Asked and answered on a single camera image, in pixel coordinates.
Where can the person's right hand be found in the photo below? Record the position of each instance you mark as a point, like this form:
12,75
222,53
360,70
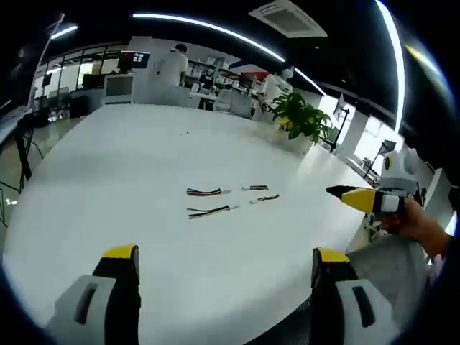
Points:
406,223

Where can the ceiling light strip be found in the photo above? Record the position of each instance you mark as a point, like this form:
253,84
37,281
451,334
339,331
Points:
215,28
397,64

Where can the grey mesh office chair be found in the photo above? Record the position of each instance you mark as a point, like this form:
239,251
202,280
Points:
395,258

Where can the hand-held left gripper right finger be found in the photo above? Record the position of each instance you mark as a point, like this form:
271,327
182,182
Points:
359,305

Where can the wall screen with red picture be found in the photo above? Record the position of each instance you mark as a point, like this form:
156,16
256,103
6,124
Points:
134,60

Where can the green potted plant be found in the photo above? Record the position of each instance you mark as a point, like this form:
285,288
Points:
300,115

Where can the black monitor stand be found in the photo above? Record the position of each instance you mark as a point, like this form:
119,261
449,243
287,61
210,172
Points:
341,122

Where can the ceiling air vent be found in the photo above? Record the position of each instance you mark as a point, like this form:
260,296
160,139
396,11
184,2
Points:
287,18

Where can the black tripod stand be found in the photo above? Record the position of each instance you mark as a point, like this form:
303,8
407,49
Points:
25,151

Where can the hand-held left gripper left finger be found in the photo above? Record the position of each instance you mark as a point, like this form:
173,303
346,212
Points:
90,305

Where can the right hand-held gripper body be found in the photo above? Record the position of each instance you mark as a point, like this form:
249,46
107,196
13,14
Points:
399,169

